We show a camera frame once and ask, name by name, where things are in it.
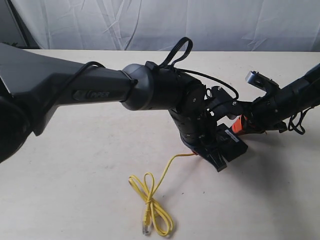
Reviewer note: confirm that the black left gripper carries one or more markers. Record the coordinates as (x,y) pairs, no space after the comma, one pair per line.
(197,130)

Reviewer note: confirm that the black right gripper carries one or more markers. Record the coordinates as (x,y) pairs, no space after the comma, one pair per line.
(263,114)

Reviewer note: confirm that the black rectangular adapter box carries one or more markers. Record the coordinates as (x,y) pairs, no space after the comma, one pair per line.
(229,144)

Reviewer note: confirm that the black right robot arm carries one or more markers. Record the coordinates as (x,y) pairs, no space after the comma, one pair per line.
(303,95)

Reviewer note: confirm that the white backdrop curtain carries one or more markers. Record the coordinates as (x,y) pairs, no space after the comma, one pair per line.
(156,25)

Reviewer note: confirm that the green plant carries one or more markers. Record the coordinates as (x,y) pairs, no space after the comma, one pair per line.
(13,44)

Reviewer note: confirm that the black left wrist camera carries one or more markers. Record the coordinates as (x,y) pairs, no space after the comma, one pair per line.
(220,104)

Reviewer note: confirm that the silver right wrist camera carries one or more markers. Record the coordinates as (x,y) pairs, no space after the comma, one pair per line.
(261,82)

